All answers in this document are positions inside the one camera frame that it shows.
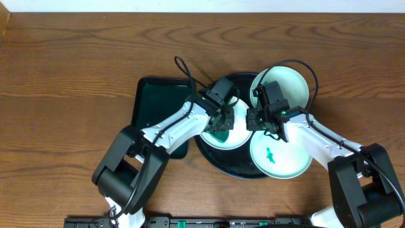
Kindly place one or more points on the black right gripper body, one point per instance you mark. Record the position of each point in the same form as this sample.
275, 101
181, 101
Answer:
255, 119

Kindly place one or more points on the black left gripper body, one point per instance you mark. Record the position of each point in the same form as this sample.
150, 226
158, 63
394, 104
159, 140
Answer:
222, 122

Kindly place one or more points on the green wavy sponge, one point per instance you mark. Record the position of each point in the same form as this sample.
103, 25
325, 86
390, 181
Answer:
220, 136

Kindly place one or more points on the white plate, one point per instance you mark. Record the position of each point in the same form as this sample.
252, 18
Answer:
238, 135

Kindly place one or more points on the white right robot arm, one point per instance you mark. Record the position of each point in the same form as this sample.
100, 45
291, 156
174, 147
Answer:
364, 186

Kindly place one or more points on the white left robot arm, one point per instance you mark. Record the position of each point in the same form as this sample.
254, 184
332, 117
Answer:
134, 163

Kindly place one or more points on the black rectangular tray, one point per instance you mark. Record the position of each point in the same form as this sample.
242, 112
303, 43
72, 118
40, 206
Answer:
156, 99

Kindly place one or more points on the black round tray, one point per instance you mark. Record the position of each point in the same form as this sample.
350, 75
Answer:
235, 162

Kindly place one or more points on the pale green plate top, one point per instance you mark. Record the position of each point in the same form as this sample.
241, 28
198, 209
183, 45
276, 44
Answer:
293, 86

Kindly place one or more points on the pale green plate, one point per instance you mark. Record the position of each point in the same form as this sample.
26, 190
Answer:
293, 86
278, 159

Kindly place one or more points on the pale green plate bottom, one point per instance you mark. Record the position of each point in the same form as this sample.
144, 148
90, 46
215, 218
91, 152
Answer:
278, 159

